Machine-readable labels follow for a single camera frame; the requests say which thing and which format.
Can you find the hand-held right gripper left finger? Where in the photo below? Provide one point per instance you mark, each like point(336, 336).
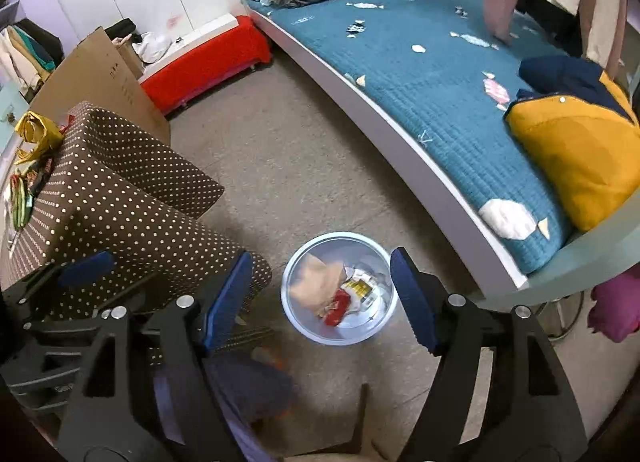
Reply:
point(225, 302)

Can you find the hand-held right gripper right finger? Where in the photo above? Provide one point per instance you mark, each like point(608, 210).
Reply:
point(415, 302)

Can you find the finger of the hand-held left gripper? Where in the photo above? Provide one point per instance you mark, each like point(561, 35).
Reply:
point(85, 267)
point(65, 327)

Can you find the yellow label carton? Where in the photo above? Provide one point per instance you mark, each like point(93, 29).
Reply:
point(362, 287)

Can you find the red snack packet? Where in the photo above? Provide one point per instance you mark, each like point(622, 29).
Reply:
point(337, 304)

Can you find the light blue plastic bin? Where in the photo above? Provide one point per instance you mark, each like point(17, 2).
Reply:
point(305, 327)

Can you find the green striped packet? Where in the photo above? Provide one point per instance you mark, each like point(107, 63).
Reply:
point(20, 202)

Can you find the orange bread wrapper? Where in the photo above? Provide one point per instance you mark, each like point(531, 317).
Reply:
point(315, 282)

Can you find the yellow bag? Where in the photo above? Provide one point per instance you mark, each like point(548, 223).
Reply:
point(35, 137)

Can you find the brown polka dot tablecloth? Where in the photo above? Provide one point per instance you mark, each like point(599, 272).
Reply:
point(125, 202)

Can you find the black chair leg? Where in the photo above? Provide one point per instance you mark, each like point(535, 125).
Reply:
point(365, 422)

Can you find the bed with teal quilt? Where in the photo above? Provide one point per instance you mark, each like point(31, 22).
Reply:
point(400, 142)

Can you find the brown cardboard box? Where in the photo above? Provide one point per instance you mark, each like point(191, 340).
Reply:
point(100, 87)

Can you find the teal drawer unit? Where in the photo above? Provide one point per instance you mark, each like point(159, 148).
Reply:
point(10, 102)

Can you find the magenta garment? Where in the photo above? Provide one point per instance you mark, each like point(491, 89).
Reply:
point(615, 307)

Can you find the teal quilted mattress cover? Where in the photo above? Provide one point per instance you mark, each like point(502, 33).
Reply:
point(425, 92)

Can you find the cream hanging garment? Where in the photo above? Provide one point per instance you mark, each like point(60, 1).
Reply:
point(12, 62)

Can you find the yellow navy jacket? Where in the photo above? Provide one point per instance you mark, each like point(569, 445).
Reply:
point(575, 152)

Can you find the green hanging garment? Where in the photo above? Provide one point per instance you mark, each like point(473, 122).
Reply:
point(37, 49)

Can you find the small white plastic bag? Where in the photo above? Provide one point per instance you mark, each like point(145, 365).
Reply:
point(152, 47)

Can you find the black bag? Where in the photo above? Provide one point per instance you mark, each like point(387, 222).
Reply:
point(122, 31)

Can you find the red skirted white bench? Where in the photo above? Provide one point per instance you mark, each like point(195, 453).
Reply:
point(210, 57)

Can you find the black hanging garment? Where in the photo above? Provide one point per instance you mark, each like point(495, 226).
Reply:
point(550, 12)

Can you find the chrome post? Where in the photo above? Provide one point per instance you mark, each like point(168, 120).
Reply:
point(565, 314)

